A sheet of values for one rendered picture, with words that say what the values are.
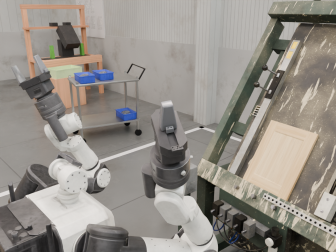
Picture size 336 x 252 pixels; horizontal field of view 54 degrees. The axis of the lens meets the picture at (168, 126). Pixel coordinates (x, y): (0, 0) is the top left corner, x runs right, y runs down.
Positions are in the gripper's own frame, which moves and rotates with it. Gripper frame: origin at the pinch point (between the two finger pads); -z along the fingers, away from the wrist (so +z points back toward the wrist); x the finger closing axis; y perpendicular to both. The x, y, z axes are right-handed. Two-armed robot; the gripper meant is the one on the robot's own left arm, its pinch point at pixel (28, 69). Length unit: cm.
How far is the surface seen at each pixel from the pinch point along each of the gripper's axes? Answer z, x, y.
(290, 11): 36, 83, -149
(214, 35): 70, -32, -440
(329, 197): 113, 77, -53
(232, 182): 111, 24, -80
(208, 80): 132, -64, -422
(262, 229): 127, 39, -53
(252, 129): 90, 43, -102
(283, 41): 54, 74, -152
